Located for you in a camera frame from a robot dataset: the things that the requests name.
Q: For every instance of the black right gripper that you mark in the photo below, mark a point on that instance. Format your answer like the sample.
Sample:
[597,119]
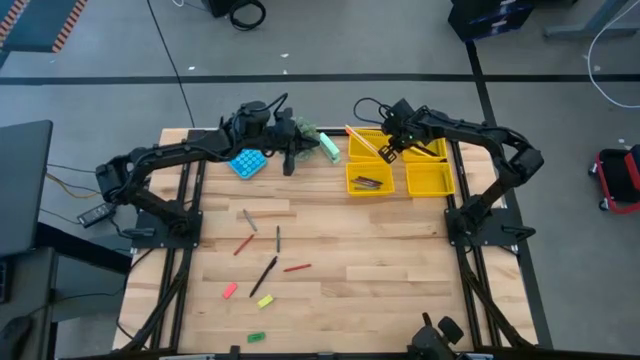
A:
[405,135]

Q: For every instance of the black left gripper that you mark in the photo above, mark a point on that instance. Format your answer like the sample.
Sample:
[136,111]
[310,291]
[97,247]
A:
[287,140]

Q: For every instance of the yellow pencil orange eraser cap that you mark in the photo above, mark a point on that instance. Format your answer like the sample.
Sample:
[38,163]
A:
[362,140]

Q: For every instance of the red crayon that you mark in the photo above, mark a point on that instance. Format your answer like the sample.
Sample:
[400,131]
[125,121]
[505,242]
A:
[370,181]
[243,245]
[297,268]

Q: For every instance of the black pen with clip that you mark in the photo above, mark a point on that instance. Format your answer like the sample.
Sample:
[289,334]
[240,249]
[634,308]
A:
[263,276]

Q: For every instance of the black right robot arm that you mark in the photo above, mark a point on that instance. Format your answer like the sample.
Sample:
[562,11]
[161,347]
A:
[500,137]

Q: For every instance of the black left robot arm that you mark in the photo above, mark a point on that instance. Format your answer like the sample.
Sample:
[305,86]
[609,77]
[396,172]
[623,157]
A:
[165,152]

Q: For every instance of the green artificial potted plant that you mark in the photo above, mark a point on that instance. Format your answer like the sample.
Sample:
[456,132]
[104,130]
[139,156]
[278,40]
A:
[307,127]

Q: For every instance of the mint green stapler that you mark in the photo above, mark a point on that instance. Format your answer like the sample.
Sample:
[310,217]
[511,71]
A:
[330,147]

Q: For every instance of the yellow plastic bin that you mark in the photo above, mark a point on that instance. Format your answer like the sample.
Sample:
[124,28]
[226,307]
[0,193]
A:
[442,150]
[430,180]
[360,150]
[370,167]

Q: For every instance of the teal shallow tray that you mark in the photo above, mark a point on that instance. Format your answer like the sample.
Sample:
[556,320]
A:
[247,164]

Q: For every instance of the grey pen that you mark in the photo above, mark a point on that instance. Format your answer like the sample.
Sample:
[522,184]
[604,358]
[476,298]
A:
[250,220]

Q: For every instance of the dark blue equipment case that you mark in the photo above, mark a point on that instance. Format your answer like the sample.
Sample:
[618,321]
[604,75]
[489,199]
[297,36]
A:
[490,17]

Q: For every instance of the yellow eraser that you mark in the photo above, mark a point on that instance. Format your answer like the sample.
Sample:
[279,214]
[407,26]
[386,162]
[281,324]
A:
[265,301]

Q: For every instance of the pink eraser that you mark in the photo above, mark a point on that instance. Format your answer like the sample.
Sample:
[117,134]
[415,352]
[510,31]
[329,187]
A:
[230,291]

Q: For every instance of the green eraser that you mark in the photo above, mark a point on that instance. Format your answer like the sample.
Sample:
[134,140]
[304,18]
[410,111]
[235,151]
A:
[256,337]

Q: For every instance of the grey metal desk leg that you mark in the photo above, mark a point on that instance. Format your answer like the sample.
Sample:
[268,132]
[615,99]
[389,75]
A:
[590,30]

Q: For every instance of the red black rolling cart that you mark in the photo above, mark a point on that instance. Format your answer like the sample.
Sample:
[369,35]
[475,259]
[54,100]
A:
[617,175]

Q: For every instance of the black power brick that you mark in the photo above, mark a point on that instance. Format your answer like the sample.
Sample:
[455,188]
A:
[95,215]

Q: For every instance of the dark grey desk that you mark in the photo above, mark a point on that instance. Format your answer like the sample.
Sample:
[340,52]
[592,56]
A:
[22,185]

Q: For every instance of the grey mat striped edge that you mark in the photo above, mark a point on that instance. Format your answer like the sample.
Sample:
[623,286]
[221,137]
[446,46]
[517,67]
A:
[35,25]

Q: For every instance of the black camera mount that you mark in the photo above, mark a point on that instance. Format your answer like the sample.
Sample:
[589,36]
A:
[430,345]

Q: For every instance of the black table frame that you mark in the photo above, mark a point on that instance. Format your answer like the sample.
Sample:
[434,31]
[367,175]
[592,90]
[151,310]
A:
[375,357]

